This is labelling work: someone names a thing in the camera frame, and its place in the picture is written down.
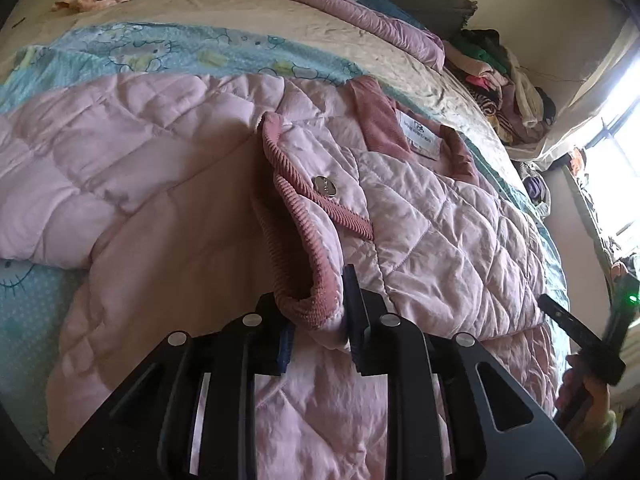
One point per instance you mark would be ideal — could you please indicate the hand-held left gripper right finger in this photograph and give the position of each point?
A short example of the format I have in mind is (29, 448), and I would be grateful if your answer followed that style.
(352, 320)

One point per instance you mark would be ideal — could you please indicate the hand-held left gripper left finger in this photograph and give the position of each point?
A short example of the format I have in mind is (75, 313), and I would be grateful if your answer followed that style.
(286, 347)

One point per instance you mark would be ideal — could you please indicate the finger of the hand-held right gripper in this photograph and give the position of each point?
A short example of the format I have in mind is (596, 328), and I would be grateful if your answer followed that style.
(570, 320)

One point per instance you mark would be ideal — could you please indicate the pink quilted jacket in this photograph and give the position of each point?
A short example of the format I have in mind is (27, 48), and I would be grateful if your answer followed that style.
(425, 230)

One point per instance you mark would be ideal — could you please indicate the person's right forearm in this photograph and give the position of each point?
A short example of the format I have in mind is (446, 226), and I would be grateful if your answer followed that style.
(600, 435)

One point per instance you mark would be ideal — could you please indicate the bag of clothes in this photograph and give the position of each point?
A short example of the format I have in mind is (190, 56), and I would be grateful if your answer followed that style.
(535, 185)

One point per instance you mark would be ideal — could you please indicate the pile of mixed clothes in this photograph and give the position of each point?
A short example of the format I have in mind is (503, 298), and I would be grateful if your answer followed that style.
(490, 70)

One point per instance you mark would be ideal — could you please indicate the person's right hand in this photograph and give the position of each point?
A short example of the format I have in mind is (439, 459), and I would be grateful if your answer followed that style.
(595, 395)

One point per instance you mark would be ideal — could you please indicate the window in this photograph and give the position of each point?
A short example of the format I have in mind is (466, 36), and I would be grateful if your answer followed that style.
(617, 170)

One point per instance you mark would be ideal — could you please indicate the orange red cloth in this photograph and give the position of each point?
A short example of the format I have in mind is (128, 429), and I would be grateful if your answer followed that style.
(578, 160)

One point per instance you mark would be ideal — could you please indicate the cream curtain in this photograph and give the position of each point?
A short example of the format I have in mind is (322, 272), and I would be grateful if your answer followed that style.
(585, 105)

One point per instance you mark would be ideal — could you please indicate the pink floral quilt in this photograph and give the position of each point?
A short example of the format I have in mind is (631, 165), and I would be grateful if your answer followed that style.
(350, 5)

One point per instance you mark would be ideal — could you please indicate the cartoon cat printed bedsheet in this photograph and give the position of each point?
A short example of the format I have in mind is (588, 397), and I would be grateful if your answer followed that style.
(150, 52)

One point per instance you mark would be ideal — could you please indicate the beige bed cover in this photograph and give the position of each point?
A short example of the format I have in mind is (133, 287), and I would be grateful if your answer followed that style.
(250, 10)

